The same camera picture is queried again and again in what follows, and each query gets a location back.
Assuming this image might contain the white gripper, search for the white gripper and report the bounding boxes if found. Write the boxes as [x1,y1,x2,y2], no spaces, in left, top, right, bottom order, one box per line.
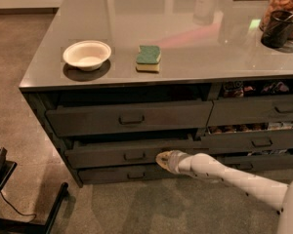
[155,150,194,176]

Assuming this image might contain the grey drawer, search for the grey drawer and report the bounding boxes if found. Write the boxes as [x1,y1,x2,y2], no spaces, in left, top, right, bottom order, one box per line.
[78,164,174,184]
[200,130,293,154]
[46,100,212,137]
[217,154,293,173]
[64,139,198,169]
[208,95,293,126]

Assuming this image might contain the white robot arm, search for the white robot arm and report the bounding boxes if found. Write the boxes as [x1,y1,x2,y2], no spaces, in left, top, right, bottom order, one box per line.
[155,150,293,234]

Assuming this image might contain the snack packets in drawer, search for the snack packets in drawer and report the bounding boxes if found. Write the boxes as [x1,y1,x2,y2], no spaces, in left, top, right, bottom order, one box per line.
[222,79,293,98]

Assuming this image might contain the grey cabinet island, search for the grey cabinet island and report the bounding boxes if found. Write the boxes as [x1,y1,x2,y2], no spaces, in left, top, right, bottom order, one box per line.
[20,0,293,185]

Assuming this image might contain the green yellow sponge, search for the green yellow sponge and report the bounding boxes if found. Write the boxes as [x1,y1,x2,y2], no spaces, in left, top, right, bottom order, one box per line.
[136,45,161,72]

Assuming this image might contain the white paper bowl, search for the white paper bowl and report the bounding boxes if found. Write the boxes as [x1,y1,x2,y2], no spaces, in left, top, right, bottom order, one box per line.
[63,40,111,71]

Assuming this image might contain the black mesh cup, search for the black mesh cup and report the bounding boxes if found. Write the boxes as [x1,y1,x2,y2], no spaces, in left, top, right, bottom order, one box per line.
[261,10,293,49]

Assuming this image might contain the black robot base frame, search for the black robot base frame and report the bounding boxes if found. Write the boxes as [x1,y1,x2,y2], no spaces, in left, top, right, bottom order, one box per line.
[0,146,70,234]

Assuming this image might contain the black cable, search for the black cable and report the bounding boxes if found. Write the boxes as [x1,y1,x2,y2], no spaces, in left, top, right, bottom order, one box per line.
[0,187,38,221]

